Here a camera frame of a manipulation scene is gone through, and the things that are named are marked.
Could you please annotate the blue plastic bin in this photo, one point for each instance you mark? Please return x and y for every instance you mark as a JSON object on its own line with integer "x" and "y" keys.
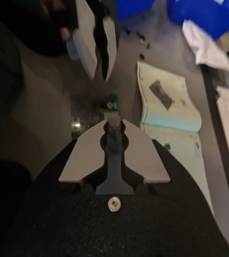
{"x": 206, "y": 16}
{"x": 136, "y": 8}

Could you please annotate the open instruction booklet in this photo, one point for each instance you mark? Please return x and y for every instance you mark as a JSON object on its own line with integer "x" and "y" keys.
{"x": 166, "y": 112}

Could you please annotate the person's left hand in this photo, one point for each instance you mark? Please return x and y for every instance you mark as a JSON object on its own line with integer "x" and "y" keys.
{"x": 65, "y": 33}

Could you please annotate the grey desk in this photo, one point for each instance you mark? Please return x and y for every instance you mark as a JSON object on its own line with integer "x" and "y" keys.
{"x": 126, "y": 90}

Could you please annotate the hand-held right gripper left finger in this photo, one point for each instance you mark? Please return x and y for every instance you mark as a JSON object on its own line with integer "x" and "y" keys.
{"x": 86, "y": 156}

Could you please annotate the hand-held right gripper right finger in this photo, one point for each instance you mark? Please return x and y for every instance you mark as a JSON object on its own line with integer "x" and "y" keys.
{"x": 146, "y": 158}

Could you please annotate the grey toy brick build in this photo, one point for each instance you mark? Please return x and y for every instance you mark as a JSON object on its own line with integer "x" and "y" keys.
{"x": 90, "y": 118}

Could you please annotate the small black brick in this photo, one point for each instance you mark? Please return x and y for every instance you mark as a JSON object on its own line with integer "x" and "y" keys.
{"x": 141, "y": 36}
{"x": 148, "y": 45}
{"x": 128, "y": 30}
{"x": 141, "y": 56}

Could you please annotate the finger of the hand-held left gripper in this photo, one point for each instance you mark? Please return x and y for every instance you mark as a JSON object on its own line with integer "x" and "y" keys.
{"x": 112, "y": 40}
{"x": 86, "y": 40}

